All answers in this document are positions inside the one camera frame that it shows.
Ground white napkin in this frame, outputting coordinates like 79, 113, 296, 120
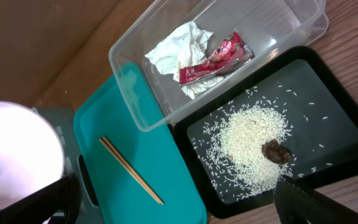
145, 21, 213, 82

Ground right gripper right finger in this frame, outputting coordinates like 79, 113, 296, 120
273, 175, 358, 224

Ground white rice pile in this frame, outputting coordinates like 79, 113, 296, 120
191, 82, 334, 202

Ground large white plate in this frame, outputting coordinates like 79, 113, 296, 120
0, 101, 64, 209

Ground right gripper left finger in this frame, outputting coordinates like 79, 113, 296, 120
0, 174, 83, 224

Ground wooden chopstick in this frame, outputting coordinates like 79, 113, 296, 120
99, 136, 165, 205
102, 136, 165, 205

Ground red snack wrapper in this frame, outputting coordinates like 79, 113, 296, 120
179, 31, 254, 86

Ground black tray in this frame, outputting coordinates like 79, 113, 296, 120
173, 46, 358, 218

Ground teal serving tray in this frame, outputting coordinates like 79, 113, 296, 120
73, 77, 208, 223

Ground grey plastic dish rack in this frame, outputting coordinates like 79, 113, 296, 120
29, 108, 104, 223

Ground clear plastic bin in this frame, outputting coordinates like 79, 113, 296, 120
109, 0, 328, 132

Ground brown food scrap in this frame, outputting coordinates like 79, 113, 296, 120
262, 139, 292, 165

